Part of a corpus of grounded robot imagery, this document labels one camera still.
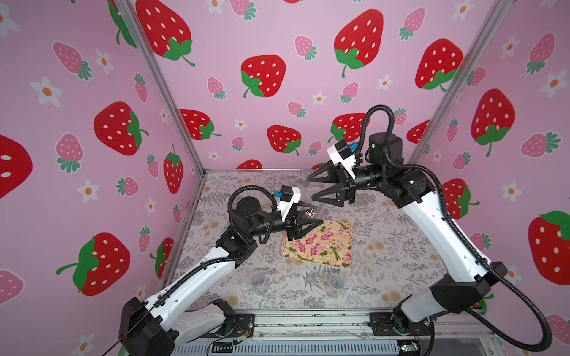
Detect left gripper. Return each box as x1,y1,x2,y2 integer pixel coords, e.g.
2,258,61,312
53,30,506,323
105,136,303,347
243,202,318,246

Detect clear candy jar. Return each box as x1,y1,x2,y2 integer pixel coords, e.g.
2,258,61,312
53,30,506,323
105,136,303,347
250,271,267,295
298,203,324,220
326,273,346,298

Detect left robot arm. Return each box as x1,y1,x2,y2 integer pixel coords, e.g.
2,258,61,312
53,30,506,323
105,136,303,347
119,197,323,355

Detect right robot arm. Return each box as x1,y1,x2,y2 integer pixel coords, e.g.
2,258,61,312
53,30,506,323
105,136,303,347
307,133,498,334

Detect floral yellow tray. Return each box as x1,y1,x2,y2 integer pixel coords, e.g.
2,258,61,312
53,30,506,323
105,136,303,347
281,220,353,268

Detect white vented strip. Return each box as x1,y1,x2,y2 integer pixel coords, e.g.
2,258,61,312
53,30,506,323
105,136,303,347
172,341,401,355

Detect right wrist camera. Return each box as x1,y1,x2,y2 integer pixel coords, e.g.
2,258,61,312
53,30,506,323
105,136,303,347
327,139,358,179

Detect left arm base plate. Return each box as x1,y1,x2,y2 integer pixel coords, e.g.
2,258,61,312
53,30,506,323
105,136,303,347
200,299,255,339

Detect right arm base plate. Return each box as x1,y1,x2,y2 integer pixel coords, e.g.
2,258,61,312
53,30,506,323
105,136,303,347
369,312,430,337

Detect aluminium front rail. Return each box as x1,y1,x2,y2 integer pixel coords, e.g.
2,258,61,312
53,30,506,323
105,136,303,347
161,307,494,346

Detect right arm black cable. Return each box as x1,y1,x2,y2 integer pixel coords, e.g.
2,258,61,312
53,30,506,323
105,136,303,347
359,104,553,352

